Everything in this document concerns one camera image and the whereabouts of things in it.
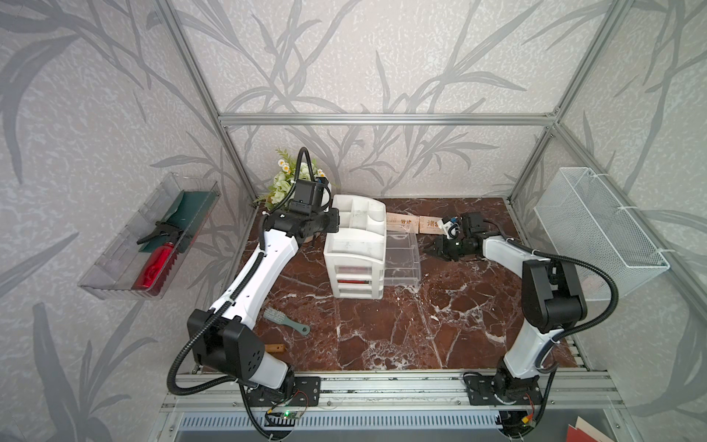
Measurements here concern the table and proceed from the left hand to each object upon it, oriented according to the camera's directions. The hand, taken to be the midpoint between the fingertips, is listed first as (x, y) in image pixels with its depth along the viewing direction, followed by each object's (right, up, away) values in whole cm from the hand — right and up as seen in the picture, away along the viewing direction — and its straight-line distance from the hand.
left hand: (334, 216), depth 80 cm
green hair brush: (-18, -32, +6) cm, 38 cm away
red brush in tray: (-35, -12, -22) cm, 43 cm away
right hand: (+30, -11, +14) cm, 35 cm away
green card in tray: (-37, 0, -9) cm, 38 cm away
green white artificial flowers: (-17, +14, +8) cm, 23 cm away
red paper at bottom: (+61, -54, -13) cm, 83 cm away
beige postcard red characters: (+22, -2, +32) cm, 39 cm away
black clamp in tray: (-40, -3, -14) cm, 42 cm away
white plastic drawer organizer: (+7, -11, -7) cm, 14 cm away
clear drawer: (+22, -15, +16) cm, 31 cm away
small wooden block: (-17, -39, -1) cm, 42 cm away
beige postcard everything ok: (+35, -3, +32) cm, 47 cm away
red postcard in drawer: (+6, -19, +1) cm, 20 cm away
